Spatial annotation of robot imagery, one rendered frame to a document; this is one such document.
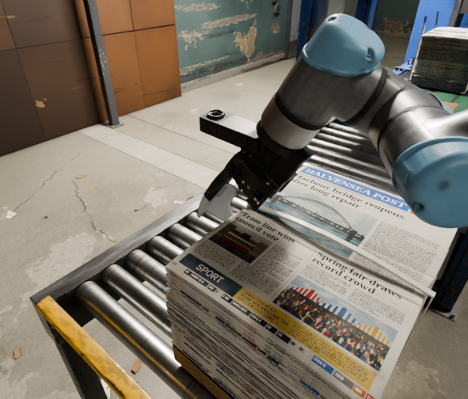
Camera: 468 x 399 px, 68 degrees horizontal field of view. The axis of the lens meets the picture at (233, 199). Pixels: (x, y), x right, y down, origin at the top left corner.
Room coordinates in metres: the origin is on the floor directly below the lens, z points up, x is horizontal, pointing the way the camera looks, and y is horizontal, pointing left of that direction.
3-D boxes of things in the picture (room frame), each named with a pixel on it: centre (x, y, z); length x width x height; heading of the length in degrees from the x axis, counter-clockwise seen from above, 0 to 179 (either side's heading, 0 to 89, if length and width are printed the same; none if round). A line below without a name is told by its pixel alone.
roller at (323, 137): (1.18, -0.51, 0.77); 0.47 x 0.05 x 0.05; 51
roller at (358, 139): (1.23, -0.55, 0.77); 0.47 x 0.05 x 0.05; 51
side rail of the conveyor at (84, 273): (0.98, -0.02, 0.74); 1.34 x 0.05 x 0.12; 141
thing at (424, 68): (2.06, -1.22, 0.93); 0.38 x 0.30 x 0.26; 141
